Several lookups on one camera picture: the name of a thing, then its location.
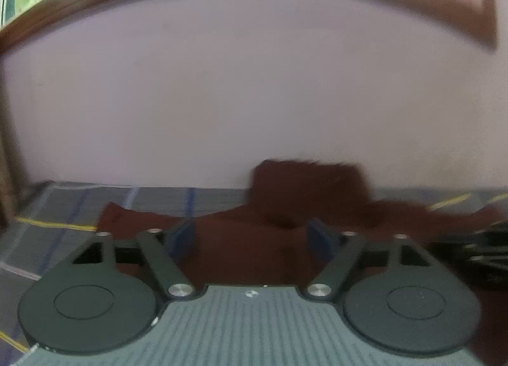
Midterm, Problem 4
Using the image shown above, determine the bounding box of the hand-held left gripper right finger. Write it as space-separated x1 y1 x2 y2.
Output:
304 218 438 300

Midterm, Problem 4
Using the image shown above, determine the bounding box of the maroon garment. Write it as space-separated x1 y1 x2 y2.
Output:
97 157 508 292

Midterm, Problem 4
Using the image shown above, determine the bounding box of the grey plaid bed sheet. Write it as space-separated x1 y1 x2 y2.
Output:
0 179 508 366

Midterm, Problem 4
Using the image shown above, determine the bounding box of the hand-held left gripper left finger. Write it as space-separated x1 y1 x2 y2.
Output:
71 219 197 300

